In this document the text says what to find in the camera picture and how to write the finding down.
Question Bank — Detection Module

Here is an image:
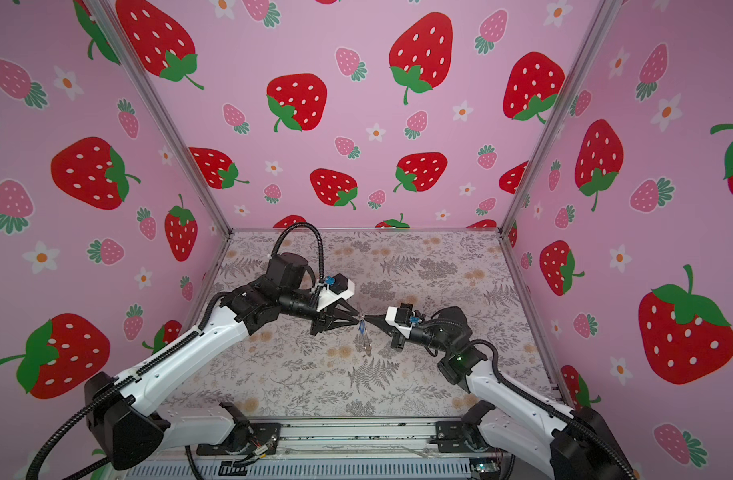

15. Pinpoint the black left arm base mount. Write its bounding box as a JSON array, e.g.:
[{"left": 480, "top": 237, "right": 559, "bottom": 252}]
[{"left": 196, "top": 402, "right": 282, "bottom": 466}]

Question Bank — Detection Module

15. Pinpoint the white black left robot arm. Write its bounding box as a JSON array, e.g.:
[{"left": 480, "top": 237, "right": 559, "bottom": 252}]
[{"left": 26, "top": 241, "right": 358, "bottom": 479}]

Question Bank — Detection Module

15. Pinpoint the grey slotted cable duct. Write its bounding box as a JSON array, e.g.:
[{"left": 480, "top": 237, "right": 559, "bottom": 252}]
[{"left": 119, "top": 458, "right": 488, "bottom": 480}]

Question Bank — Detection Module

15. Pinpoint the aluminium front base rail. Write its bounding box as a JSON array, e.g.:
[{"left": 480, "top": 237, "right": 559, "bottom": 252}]
[{"left": 113, "top": 416, "right": 605, "bottom": 463}]

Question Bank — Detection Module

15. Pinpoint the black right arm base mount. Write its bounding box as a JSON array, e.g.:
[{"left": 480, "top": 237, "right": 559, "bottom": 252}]
[{"left": 429, "top": 400, "right": 503, "bottom": 453}]

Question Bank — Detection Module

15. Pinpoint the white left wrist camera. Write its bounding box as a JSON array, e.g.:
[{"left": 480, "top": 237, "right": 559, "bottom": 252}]
[{"left": 316, "top": 274, "right": 356, "bottom": 311}]

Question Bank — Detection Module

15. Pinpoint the right aluminium corner post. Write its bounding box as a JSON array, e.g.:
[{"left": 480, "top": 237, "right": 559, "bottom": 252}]
[{"left": 500, "top": 0, "right": 623, "bottom": 239}]

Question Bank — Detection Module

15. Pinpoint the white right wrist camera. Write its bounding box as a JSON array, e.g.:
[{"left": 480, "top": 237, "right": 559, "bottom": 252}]
[{"left": 385, "top": 303, "right": 423, "bottom": 339}]

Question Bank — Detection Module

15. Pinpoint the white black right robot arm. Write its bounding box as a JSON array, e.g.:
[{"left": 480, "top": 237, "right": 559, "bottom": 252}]
[{"left": 364, "top": 304, "right": 635, "bottom": 479}]

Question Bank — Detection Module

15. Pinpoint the aluminium corner post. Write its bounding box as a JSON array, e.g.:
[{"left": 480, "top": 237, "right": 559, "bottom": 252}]
[
  {"left": 500, "top": 0, "right": 623, "bottom": 239},
  {"left": 86, "top": 0, "right": 232, "bottom": 238}
]

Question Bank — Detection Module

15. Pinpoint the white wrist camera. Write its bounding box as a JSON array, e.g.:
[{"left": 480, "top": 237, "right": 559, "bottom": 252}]
[
  {"left": 385, "top": 303, "right": 423, "bottom": 339},
  {"left": 316, "top": 274, "right": 356, "bottom": 311}
]

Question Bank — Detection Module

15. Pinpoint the left aluminium corner post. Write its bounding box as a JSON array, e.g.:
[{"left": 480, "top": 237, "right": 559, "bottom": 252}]
[{"left": 86, "top": 0, "right": 232, "bottom": 238}]

